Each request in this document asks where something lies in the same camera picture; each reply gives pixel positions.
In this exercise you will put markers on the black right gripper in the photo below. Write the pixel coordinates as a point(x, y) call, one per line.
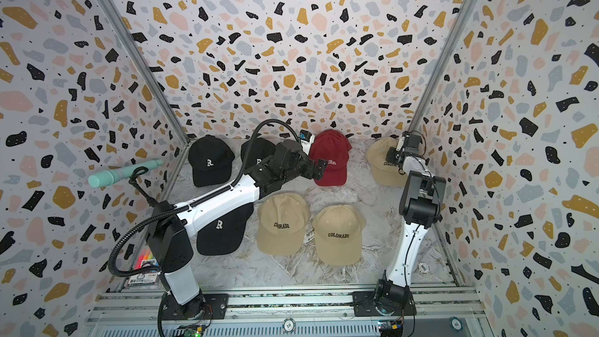
point(394, 154)

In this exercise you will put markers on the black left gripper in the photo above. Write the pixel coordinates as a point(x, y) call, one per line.
point(314, 172)

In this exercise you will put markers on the red cap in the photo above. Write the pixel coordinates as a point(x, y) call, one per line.
point(333, 147)

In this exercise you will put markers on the beige cap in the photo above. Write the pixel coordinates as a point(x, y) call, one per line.
point(338, 234)
point(385, 173)
point(283, 219)

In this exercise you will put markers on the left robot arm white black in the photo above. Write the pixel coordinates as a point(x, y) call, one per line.
point(169, 236)

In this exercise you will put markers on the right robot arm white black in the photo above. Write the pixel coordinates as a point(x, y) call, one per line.
point(420, 208)

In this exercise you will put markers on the black cap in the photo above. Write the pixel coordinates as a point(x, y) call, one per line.
point(225, 234)
point(211, 160)
point(257, 152)

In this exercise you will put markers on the black cap far left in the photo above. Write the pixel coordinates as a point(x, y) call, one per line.
point(211, 160)

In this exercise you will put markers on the black cap front left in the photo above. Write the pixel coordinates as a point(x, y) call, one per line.
point(225, 234)

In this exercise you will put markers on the mint green microphone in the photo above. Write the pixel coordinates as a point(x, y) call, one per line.
point(109, 177)

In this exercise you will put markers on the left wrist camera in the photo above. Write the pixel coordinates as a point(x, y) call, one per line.
point(306, 140)

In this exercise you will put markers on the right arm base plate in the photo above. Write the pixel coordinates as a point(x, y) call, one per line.
point(364, 305)

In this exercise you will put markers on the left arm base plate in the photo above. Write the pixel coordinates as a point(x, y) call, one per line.
point(201, 307)

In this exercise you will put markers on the colourful box by left wall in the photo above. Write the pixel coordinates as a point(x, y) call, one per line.
point(145, 259)

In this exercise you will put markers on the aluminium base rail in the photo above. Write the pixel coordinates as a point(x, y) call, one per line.
point(442, 310)

